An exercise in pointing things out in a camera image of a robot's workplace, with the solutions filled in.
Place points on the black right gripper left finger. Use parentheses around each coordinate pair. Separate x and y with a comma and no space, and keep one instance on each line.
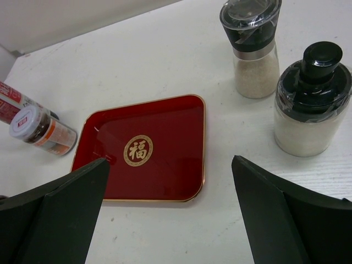
(54,222)

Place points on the black-cap white powder jar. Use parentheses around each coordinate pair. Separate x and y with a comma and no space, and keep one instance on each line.
(312,98)

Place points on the red gold-rimmed tray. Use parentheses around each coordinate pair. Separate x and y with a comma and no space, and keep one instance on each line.
(155,149)

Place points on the tall dark sauce bottle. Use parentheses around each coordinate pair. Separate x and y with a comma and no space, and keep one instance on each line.
(12,101)

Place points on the clear-top salt grinder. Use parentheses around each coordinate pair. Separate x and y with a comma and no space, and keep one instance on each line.
(251,27)

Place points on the small white-lid spice jar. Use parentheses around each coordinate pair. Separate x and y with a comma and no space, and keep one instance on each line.
(34,126)

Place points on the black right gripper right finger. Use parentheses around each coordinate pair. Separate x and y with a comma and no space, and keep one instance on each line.
(287,223)

